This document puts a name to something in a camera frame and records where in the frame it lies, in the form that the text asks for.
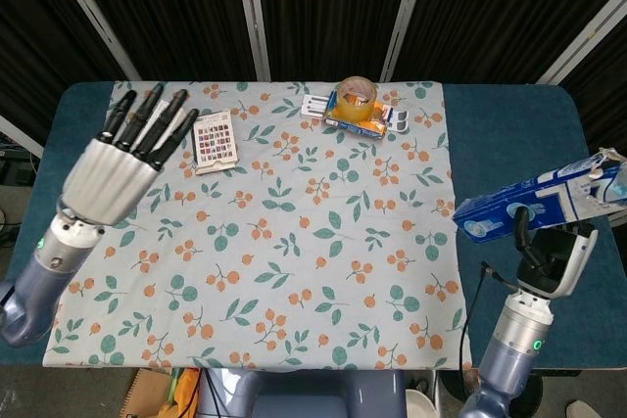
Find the floral printed tablecloth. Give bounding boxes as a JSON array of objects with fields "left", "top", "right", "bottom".
[{"left": 42, "top": 79, "right": 474, "bottom": 372}]

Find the white pack with dark shapes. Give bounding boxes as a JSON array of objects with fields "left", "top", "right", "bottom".
[{"left": 384, "top": 105, "right": 412, "bottom": 133}]

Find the card pack with colourful squares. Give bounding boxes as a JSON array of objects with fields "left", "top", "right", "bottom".
[{"left": 190, "top": 112, "right": 242, "bottom": 177}]

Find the black floor cable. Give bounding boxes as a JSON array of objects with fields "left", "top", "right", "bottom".
[{"left": 200, "top": 368, "right": 222, "bottom": 418}]

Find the white screen frame post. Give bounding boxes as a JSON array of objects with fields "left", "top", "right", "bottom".
[
  {"left": 232, "top": 0, "right": 272, "bottom": 82},
  {"left": 0, "top": 113, "right": 46, "bottom": 159},
  {"left": 379, "top": 0, "right": 434, "bottom": 83},
  {"left": 536, "top": 0, "right": 627, "bottom": 86},
  {"left": 42, "top": 0, "right": 144, "bottom": 82}
]

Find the white bucket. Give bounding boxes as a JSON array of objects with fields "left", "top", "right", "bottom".
[{"left": 405, "top": 388, "right": 438, "bottom": 418}]

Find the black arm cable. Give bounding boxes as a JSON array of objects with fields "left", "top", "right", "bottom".
[{"left": 458, "top": 260, "right": 518, "bottom": 371}]

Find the dark blue table cover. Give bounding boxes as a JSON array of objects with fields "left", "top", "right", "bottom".
[{"left": 0, "top": 80, "right": 627, "bottom": 372}]

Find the blue white toothpaste box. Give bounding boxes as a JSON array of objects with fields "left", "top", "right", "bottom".
[{"left": 451, "top": 147, "right": 627, "bottom": 246}]

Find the white pack with black stripes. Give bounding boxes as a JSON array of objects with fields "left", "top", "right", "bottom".
[{"left": 300, "top": 93, "right": 331, "bottom": 120}]

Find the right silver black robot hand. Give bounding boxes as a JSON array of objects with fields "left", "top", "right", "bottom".
[{"left": 511, "top": 205, "right": 601, "bottom": 300}]

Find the yellow orange bag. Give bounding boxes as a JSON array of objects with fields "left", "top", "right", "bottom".
[{"left": 159, "top": 367, "right": 203, "bottom": 418}]

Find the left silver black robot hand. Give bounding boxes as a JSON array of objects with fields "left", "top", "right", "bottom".
[{"left": 57, "top": 83, "right": 201, "bottom": 230}]

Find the black folding partition screen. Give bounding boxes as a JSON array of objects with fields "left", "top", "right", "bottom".
[{"left": 0, "top": 0, "right": 627, "bottom": 228}]

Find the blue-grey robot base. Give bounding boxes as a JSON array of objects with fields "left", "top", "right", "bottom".
[{"left": 198, "top": 367, "right": 408, "bottom": 418}]

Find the clear yellowish tape roll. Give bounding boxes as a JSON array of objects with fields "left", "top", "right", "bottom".
[{"left": 334, "top": 75, "right": 379, "bottom": 121}]

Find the blue and orange snack packet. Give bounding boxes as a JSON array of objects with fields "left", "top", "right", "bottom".
[{"left": 322, "top": 89, "right": 391, "bottom": 142}]

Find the white shoe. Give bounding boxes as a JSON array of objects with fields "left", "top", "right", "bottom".
[{"left": 565, "top": 399, "right": 607, "bottom": 418}]

